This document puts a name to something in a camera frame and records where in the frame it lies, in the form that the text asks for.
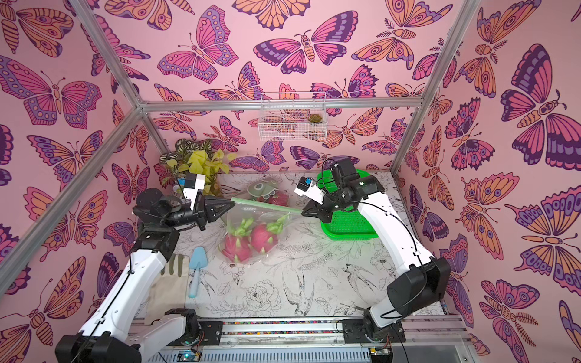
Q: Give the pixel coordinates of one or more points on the white wire wall basket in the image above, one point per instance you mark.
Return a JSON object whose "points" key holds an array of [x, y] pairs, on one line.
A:
{"points": [[284, 115]]}

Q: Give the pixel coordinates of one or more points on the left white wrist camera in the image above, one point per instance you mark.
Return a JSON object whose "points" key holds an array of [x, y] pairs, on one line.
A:
{"points": [[191, 185]]}

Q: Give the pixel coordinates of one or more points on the potted plant yellow green leaves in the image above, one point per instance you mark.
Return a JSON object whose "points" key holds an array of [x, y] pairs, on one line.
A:
{"points": [[195, 158]]}

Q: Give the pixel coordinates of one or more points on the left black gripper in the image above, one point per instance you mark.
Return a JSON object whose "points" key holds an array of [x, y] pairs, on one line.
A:
{"points": [[210, 209]]}

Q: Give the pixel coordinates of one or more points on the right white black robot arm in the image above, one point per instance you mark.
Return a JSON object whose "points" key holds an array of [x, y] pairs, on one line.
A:
{"points": [[421, 279]]}

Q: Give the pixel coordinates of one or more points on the green plastic basket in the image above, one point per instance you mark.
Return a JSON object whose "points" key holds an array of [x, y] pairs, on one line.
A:
{"points": [[350, 225]]}

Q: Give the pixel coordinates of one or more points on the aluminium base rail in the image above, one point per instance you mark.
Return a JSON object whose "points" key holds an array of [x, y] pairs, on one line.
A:
{"points": [[310, 339]]}

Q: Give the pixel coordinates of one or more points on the aluminium frame struts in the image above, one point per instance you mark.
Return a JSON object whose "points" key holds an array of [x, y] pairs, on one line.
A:
{"points": [[33, 238]]}

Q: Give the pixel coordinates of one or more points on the beige gardening glove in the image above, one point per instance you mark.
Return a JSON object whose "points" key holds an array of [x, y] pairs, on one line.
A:
{"points": [[169, 289]]}

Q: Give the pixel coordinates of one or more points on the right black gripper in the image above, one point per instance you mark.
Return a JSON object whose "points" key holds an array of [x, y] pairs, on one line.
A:
{"points": [[324, 205]]}

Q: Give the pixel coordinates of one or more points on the clear zip-top bag green seal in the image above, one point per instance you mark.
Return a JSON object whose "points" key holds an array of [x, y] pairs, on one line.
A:
{"points": [[247, 214]]}

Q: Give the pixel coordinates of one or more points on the pink dragon fruit in bag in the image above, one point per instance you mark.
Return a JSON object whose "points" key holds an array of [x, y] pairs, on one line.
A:
{"points": [[236, 248]]}

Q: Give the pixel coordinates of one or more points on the light blue garden trowel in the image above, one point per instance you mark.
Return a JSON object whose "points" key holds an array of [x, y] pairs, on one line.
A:
{"points": [[198, 261]]}

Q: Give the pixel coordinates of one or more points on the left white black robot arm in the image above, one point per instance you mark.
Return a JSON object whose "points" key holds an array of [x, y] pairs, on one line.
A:
{"points": [[105, 337]]}

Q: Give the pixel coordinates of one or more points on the small succulent in wire basket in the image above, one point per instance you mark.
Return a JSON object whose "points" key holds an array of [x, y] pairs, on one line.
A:
{"points": [[315, 118]]}

